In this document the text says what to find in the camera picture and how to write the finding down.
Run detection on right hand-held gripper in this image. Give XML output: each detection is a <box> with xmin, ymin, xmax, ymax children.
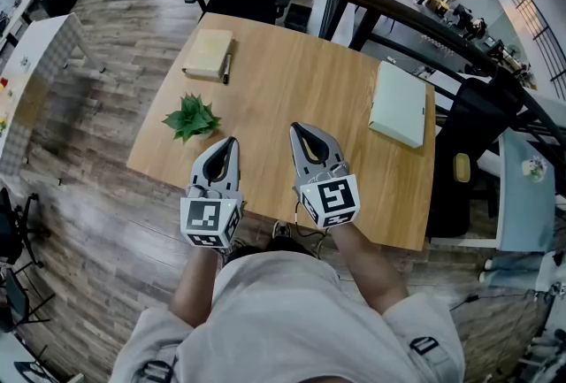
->
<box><xmin>289</xmin><ymin>121</ymin><xmax>362</xmax><ymax>228</ymax></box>

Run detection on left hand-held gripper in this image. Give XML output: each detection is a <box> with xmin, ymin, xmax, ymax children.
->
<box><xmin>180</xmin><ymin>136</ymin><xmax>246</xmax><ymax>249</ymax></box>

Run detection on green plant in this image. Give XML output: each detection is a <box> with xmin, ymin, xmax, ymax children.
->
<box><xmin>161</xmin><ymin>92</ymin><xmax>222</xmax><ymax>145</ymax></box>

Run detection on person's right forearm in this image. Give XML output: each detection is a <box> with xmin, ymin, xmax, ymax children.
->
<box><xmin>329</xmin><ymin>222</ymin><xmax>410</xmax><ymax>315</ymax></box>

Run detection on person's left forearm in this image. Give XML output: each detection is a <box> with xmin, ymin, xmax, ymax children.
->
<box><xmin>169</xmin><ymin>246</ymin><xmax>222</xmax><ymax>328</ymax></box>

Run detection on wooden table with white legs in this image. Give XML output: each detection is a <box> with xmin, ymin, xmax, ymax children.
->
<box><xmin>126</xmin><ymin>12</ymin><xmax>437</xmax><ymax>252</ymax></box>

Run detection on person's left shoe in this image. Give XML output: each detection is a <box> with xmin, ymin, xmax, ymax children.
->
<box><xmin>223</xmin><ymin>238</ymin><xmax>245</xmax><ymax>259</ymax></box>

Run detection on person's shoe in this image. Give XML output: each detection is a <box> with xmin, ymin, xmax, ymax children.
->
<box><xmin>223</xmin><ymin>238</ymin><xmax>245</xmax><ymax>259</ymax></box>
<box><xmin>272</xmin><ymin>220</ymin><xmax>293</xmax><ymax>241</ymax></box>

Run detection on person's right shoe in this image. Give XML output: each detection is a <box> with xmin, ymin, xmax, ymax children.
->
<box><xmin>272</xmin><ymin>220</ymin><xmax>293</xmax><ymax>241</ymax></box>

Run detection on person's black trousers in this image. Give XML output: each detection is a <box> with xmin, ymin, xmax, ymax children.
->
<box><xmin>225</xmin><ymin>234</ymin><xmax>319</xmax><ymax>267</ymax></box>

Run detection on pale green flat box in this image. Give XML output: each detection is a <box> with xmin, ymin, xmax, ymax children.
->
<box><xmin>368</xmin><ymin>60</ymin><xmax>428</xmax><ymax>149</ymax></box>

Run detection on beige book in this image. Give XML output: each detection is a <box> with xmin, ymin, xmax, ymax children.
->
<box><xmin>181</xmin><ymin>28</ymin><xmax>234</xmax><ymax>80</ymax></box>

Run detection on black crate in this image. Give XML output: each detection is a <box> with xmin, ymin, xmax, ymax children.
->
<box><xmin>284</xmin><ymin>3</ymin><xmax>313</xmax><ymax>34</ymax></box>

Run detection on yellow lidded container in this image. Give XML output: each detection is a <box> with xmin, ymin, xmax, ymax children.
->
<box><xmin>453</xmin><ymin>152</ymin><xmax>471</xmax><ymax>183</ymax></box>

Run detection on person's white shirt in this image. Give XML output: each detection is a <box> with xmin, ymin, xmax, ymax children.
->
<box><xmin>108</xmin><ymin>250</ymin><xmax>465</xmax><ymax>383</ymax></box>

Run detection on black metal railing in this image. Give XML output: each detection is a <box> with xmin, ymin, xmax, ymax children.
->
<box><xmin>340</xmin><ymin>0</ymin><xmax>566</xmax><ymax>152</ymax></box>

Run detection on white patterned table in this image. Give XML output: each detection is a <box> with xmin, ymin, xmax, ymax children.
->
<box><xmin>0</xmin><ymin>12</ymin><xmax>107</xmax><ymax>179</ymax></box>

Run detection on light blue table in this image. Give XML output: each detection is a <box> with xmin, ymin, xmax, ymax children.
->
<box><xmin>431</xmin><ymin>126</ymin><xmax>566</xmax><ymax>253</ymax></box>

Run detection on small white flower pot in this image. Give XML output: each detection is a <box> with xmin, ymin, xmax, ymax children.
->
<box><xmin>521</xmin><ymin>155</ymin><xmax>548</xmax><ymax>183</ymax></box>

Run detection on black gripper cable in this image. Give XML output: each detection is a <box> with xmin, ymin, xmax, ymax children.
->
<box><xmin>291</xmin><ymin>212</ymin><xmax>329</xmax><ymax>255</ymax></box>

